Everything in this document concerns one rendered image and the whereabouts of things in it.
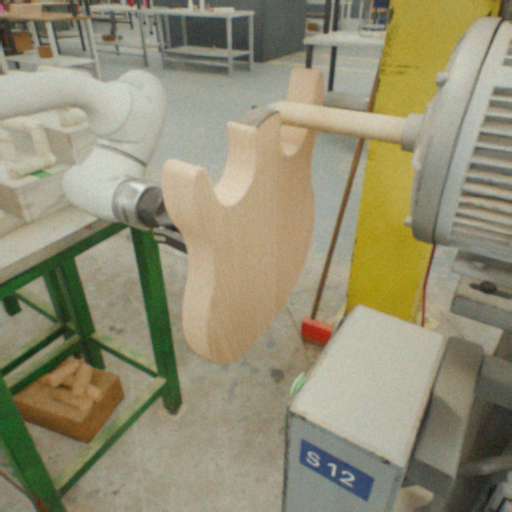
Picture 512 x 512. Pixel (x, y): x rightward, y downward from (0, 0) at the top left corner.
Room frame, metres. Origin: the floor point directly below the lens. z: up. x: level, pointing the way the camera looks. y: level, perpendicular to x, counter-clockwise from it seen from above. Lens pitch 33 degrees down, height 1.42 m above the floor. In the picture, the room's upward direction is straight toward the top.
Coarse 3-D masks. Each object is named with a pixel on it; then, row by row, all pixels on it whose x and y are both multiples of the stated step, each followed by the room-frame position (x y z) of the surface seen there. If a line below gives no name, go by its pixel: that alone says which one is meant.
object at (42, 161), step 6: (36, 156) 0.96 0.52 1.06; (42, 156) 0.97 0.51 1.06; (48, 156) 0.97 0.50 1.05; (54, 156) 0.99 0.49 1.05; (24, 162) 0.93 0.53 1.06; (30, 162) 0.93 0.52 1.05; (36, 162) 0.94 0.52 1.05; (42, 162) 0.95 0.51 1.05; (48, 162) 0.97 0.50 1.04; (54, 162) 0.98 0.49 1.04; (12, 168) 0.90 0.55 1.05; (18, 168) 0.91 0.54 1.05; (24, 168) 0.92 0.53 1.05; (30, 168) 0.93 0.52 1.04; (36, 168) 0.94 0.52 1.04; (42, 168) 0.95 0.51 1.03; (12, 174) 0.90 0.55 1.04; (18, 174) 0.90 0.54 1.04; (24, 174) 0.92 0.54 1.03
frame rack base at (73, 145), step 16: (48, 112) 1.17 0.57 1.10; (48, 128) 1.03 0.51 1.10; (64, 128) 1.03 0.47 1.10; (80, 128) 1.03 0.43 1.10; (16, 144) 1.12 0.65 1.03; (32, 144) 1.08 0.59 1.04; (64, 144) 1.01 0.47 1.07; (80, 144) 1.02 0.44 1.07; (64, 160) 1.02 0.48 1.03; (80, 160) 1.01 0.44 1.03
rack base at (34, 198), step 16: (0, 160) 1.03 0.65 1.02; (0, 176) 0.93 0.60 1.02; (32, 176) 0.93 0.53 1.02; (48, 176) 0.93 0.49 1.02; (0, 192) 0.90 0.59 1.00; (16, 192) 0.86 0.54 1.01; (32, 192) 0.89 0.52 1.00; (48, 192) 0.92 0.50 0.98; (64, 192) 0.96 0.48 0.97; (0, 208) 0.91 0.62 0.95; (16, 208) 0.87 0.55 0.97; (32, 208) 0.88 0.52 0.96; (48, 208) 0.91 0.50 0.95
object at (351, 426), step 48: (336, 336) 0.30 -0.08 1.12; (384, 336) 0.30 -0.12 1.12; (432, 336) 0.30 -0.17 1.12; (336, 384) 0.24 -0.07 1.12; (384, 384) 0.24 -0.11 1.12; (432, 384) 0.25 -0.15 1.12; (288, 432) 0.22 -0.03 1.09; (336, 432) 0.20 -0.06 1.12; (384, 432) 0.20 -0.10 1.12; (288, 480) 0.22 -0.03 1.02; (336, 480) 0.19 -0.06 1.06; (384, 480) 0.18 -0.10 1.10
